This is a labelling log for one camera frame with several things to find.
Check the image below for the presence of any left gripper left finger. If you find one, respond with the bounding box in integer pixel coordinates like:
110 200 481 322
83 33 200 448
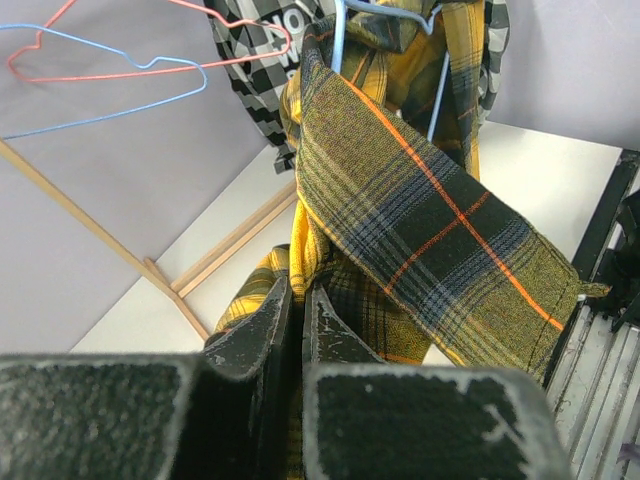
1 279 293 479

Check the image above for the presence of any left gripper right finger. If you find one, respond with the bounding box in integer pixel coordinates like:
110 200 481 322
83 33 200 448
302 285 572 479

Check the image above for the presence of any yellow plaid shirt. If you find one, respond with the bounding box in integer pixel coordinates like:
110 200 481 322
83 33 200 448
213 0 614 480

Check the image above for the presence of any blue wire hanger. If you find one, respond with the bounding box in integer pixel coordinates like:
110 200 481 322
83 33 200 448
0 23 209 141

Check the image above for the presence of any pink hanger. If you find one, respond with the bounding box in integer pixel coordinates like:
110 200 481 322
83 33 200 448
6 1 292 83

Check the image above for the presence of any blue hanger of plaid shirt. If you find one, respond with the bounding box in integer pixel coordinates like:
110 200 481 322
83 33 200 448
331 0 450 141

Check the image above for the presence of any black white checkered shirt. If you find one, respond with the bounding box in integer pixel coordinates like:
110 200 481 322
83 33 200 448
204 1 510 174

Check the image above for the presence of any wooden clothes rack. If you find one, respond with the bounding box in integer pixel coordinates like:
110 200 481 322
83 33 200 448
1 142 297 340

